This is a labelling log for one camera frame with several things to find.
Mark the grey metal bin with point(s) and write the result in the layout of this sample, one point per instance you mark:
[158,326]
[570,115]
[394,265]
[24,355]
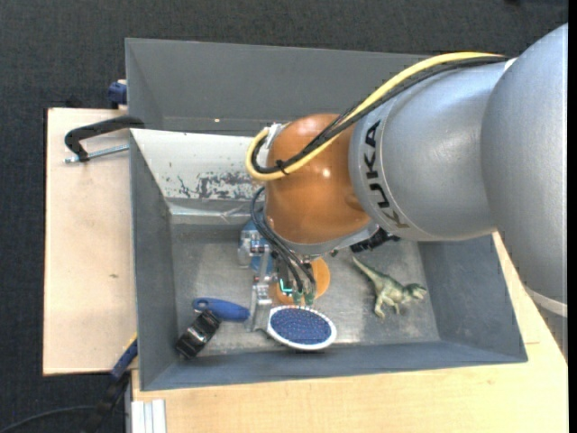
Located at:
[203,84]

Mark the pale wood flat board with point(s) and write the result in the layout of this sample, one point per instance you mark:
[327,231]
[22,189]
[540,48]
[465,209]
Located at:
[85,242]

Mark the blue and white hairbrush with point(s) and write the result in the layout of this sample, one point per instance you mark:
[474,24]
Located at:
[301,328]

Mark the orange ball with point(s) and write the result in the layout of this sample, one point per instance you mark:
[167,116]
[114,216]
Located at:
[323,279]

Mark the green toy dinosaur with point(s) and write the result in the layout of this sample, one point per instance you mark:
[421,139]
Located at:
[391,290]

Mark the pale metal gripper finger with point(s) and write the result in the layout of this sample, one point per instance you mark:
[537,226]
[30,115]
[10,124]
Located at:
[267,292]
[253,310]

